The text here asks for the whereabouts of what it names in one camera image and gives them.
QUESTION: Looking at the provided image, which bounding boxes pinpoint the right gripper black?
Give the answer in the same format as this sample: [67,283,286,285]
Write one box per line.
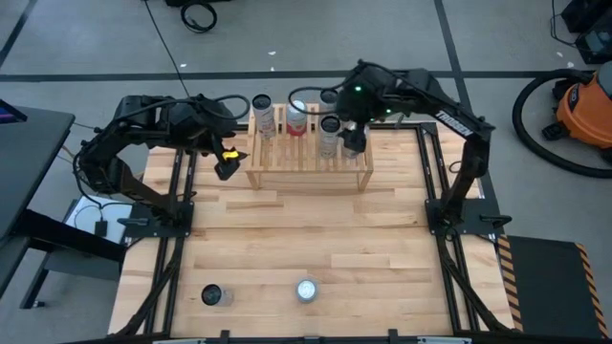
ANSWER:
[337,75,391,153]

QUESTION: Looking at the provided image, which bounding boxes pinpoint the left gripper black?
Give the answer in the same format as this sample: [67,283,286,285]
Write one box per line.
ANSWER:
[179,102,250,181]

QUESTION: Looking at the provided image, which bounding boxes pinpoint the white Celsius Tropical Vibe can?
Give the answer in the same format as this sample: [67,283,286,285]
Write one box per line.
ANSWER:
[318,88,339,109]

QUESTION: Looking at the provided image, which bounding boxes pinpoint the white Celsius Peach Vibe can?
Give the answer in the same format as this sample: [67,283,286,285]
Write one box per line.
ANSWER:
[251,93,277,140]

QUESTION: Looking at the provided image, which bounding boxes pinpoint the grey red Spindrift can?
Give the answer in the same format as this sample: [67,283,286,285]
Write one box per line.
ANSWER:
[295,278,320,305]
[285,98,309,138]

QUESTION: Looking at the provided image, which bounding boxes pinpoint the slatted wooden shelf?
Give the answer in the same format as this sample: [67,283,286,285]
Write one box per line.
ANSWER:
[244,102,375,194]

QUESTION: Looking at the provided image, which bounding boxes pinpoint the white paper box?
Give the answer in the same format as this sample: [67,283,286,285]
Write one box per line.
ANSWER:
[64,193,134,245]

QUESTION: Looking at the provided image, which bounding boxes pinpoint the orange shop vacuum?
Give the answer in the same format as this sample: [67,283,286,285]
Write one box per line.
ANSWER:
[512,68,612,180]
[542,61,612,163]

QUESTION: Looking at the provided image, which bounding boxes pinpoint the black desk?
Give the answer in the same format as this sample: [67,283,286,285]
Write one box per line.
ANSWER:
[0,97,128,311]

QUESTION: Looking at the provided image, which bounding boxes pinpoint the black display device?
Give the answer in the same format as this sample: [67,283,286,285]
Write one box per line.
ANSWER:
[0,98,29,125]

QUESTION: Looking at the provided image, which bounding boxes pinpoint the black hazard-striped floor mat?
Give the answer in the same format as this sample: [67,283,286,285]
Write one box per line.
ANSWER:
[496,233,612,341]

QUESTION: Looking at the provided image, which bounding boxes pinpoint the black equipment case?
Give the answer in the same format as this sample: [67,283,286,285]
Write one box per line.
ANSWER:
[576,28,612,66]
[559,0,612,34]

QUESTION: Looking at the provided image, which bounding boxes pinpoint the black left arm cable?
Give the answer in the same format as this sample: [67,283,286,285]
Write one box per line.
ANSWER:
[142,93,252,121]

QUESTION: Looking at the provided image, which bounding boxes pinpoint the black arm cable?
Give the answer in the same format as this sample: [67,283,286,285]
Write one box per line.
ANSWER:
[286,84,350,118]
[142,93,252,121]

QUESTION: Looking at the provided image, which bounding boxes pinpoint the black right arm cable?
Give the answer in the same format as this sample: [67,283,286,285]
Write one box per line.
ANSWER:
[286,84,350,118]

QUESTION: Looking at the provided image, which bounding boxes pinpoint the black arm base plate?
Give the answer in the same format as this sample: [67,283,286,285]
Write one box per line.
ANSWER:
[424,197,513,236]
[118,200,196,239]

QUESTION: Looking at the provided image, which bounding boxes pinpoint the long black floor cable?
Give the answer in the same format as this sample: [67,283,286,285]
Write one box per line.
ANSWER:
[142,0,192,99]

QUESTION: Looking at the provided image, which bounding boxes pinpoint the coiled black cable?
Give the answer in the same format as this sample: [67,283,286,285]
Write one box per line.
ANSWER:
[180,0,219,34]

